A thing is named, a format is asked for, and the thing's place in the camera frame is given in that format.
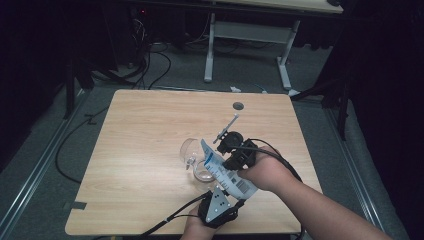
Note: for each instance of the clear jar with beige rim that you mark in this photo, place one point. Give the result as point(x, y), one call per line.
point(191, 150)

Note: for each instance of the person's right hand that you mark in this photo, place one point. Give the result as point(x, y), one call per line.
point(266, 171)

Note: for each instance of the white and blue pouch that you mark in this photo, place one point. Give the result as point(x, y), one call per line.
point(230, 181)

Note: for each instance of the metal floor rail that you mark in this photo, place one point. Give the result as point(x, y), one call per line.
point(353, 166)
point(32, 176)

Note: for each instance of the dark metal stand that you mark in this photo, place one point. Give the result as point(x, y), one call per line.
point(69, 96)
point(341, 113)

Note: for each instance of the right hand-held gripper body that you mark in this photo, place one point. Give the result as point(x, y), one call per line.
point(241, 151)

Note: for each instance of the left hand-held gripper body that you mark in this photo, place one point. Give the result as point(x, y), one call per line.
point(216, 206)

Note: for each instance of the dark tape strip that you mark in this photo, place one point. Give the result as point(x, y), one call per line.
point(78, 205)

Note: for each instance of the white metal frame desk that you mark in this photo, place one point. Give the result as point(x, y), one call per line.
point(250, 31)

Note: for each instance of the person's left hand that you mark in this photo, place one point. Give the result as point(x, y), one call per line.
point(195, 230)

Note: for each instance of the white paper scrap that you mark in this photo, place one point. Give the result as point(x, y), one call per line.
point(235, 89)

